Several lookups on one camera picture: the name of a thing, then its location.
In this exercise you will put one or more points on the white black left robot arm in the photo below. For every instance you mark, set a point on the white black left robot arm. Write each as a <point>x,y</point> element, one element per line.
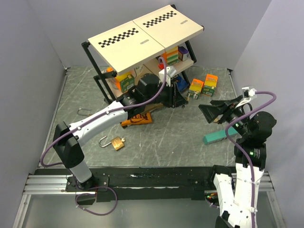
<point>69,139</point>

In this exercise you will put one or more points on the orange green box right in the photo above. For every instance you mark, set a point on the orange green box right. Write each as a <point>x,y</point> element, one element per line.
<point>210,85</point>

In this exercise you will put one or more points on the blue snack bag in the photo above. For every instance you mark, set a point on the blue snack bag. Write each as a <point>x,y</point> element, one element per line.
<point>181,83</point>

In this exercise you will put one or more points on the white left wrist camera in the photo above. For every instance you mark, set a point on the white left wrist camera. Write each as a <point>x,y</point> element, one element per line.
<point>170,72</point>

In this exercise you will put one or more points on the aluminium frame rail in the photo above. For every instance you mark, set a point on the aluminium frame rail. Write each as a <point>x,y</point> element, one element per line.
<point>46,184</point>

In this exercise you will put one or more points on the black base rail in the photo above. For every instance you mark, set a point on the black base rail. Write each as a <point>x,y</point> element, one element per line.
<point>141,183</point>

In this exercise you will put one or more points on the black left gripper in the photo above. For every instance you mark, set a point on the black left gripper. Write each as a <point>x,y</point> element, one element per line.
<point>175,98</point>

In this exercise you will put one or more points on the green yellow box on shelf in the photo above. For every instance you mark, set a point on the green yellow box on shelf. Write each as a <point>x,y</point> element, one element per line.
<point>124,82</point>

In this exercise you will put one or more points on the stacked sponges pack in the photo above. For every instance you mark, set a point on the stacked sponges pack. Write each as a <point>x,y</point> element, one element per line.
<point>171,56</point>

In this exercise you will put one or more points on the purple white small box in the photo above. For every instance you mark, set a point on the purple white small box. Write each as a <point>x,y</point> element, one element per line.
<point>183,53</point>

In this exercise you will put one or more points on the large open brass padlock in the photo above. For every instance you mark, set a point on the large open brass padlock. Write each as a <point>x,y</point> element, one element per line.
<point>116,142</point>

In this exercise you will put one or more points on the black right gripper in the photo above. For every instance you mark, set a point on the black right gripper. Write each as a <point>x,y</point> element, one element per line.
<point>225,107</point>

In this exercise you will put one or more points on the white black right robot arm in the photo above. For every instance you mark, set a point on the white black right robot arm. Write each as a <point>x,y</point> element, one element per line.
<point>238,205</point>

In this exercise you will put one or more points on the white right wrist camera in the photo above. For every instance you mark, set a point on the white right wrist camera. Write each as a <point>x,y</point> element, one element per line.
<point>249,93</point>

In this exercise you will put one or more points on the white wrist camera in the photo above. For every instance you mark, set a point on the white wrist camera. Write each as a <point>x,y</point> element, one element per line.
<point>170,72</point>
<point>249,93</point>

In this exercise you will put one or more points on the orange bottle on shelf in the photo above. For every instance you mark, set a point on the orange bottle on shelf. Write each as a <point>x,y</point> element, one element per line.
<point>112,80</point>

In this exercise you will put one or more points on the white carton on shelf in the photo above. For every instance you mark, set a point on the white carton on shelf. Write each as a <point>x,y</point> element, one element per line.
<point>137,71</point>

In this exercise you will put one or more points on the orange green box left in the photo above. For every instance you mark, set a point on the orange green box left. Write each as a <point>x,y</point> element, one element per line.
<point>195,89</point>

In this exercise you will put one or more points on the orange Kettle chips bag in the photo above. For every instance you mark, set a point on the orange Kettle chips bag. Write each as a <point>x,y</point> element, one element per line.
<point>138,120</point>

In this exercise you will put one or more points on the black frame cream shelf rack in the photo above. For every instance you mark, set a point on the black frame cream shelf rack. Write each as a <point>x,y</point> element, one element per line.
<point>142,42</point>

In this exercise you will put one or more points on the orange green box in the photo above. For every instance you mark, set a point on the orange green box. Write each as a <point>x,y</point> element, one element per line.
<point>195,89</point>
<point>210,85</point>

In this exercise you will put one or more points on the brass padlock with key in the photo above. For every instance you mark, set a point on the brass padlock with key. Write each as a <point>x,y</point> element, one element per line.
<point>83,112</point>

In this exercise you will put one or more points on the teal rectangular box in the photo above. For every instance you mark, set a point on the teal rectangular box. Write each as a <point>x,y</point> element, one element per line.
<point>218,136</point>

